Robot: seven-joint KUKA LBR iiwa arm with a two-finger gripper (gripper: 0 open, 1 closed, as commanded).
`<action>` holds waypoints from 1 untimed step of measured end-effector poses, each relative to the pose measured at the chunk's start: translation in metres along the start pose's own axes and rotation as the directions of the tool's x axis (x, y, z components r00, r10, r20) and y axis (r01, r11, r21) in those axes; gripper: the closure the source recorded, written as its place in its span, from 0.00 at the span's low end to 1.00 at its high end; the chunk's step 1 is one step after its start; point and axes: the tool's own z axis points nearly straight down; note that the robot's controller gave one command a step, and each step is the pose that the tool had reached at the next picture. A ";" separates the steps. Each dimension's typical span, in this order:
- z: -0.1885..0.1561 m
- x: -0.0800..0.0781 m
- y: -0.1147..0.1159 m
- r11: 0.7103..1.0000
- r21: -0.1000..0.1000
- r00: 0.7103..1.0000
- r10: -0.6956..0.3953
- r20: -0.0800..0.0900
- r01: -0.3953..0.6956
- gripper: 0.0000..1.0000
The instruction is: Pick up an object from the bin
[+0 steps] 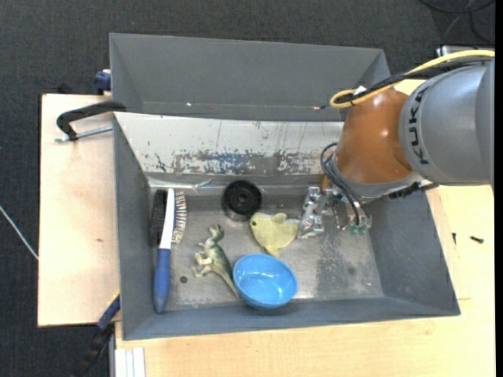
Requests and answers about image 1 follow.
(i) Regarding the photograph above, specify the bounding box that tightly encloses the multicolour striped flat strip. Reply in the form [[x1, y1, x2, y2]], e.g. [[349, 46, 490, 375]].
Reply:
[[171, 189, 189, 245]]

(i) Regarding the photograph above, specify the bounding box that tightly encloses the grey metal bin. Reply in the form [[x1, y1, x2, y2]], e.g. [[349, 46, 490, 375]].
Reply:
[[108, 32, 461, 341]]

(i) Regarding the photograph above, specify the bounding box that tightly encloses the green toy dinosaur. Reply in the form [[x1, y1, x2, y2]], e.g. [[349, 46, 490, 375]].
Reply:
[[190, 223, 241, 300]]

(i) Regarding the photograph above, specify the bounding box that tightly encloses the yellow toy fish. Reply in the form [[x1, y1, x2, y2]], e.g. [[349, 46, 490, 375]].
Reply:
[[249, 211, 302, 259]]

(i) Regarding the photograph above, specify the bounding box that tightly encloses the blue bowl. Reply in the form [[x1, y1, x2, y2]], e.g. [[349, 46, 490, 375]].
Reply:
[[232, 253, 299, 311]]

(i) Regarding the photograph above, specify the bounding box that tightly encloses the black cylinder on white bracket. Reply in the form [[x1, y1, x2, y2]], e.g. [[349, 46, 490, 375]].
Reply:
[[383, 180, 439, 202]]

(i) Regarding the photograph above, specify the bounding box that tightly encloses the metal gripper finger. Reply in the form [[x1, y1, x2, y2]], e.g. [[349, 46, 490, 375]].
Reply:
[[303, 186, 327, 217], [297, 213, 327, 240]]

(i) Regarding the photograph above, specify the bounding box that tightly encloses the blue and white brush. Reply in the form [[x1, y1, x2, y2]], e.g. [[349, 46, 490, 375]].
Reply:
[[148, 188, 177, 315]]

